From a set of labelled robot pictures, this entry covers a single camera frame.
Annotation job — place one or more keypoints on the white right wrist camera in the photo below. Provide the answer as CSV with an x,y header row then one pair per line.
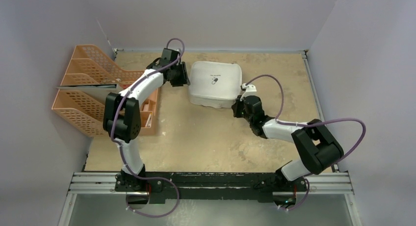
x,y
248,90

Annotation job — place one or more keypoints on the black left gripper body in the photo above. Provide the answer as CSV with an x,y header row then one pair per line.
x,y
177,79

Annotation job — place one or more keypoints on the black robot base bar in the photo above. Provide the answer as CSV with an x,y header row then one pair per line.
x,y
260,187

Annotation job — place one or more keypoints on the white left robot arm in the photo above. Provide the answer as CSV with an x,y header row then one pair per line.
x,y
122,116

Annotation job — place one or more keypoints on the grey folder in rack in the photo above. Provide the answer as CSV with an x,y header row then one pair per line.
x,y
97,91

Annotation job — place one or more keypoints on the grey medicine kit box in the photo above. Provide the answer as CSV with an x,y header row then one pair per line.
x,y
214,84

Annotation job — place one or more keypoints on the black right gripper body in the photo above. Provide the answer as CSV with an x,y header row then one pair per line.
x,y
237,108

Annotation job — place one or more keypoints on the orange plastic file rack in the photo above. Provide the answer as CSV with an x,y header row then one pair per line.
x,y
89,77

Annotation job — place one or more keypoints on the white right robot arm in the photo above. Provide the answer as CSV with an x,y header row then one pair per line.
x,y
318,149

